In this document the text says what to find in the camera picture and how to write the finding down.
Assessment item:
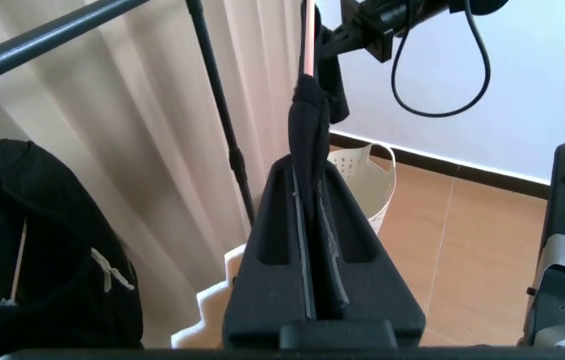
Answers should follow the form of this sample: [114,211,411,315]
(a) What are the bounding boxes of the white laundry basket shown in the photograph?
[325,143,397,236]

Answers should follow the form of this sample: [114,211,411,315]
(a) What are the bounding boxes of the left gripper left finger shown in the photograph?
[222,154,316,349]

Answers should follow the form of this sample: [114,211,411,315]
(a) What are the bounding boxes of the beige curtain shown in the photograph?
[0,0,313,350]

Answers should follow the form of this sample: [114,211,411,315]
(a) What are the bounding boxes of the black t-shirt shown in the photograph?
[286,0,352,321]

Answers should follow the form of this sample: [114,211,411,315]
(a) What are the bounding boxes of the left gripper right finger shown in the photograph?
[321,159,426,349]

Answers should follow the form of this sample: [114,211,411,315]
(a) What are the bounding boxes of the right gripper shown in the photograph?
[317,0,451,64]

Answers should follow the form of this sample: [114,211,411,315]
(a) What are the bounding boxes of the black clothes rack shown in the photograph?
[0,0,258,226]

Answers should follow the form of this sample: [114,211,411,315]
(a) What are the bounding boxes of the black shorts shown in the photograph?
[0,138,144,350]

